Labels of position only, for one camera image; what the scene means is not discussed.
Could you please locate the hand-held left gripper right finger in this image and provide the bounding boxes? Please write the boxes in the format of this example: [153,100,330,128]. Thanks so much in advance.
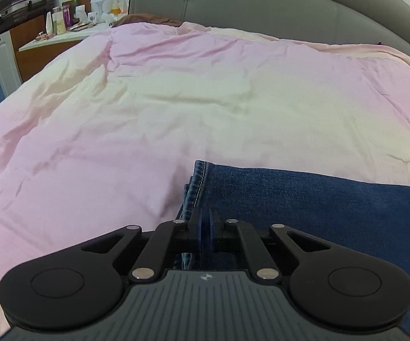
[208,209,334,285]

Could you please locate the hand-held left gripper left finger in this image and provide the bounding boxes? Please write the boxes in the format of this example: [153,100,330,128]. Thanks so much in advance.
[80,209,208,285]

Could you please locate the blue denim pants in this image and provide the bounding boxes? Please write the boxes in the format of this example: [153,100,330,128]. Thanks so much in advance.
[172,159,410,335]

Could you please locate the pink and cream blanket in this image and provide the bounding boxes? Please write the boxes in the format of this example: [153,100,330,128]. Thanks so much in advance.
[0,20,410,336]

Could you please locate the brown pillow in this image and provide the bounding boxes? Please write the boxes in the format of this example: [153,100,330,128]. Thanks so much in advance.
[110,13,185,29]

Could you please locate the white dressing table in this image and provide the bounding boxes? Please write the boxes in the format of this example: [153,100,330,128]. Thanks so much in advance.
[18,20,121,53]

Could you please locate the grey padded bed headboard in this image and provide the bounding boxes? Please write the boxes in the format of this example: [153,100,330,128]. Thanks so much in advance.
[129,0,410,72]

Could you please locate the beige cosmetic bottle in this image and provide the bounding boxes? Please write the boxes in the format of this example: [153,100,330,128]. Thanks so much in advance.
[52,11,67,36]

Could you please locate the white table lamp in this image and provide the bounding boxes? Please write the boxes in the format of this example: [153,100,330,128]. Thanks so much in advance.
[90,0,112,18]

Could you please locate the white and wooden cabinet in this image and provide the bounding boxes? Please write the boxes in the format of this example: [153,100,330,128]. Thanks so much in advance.
[0,14,47,97]

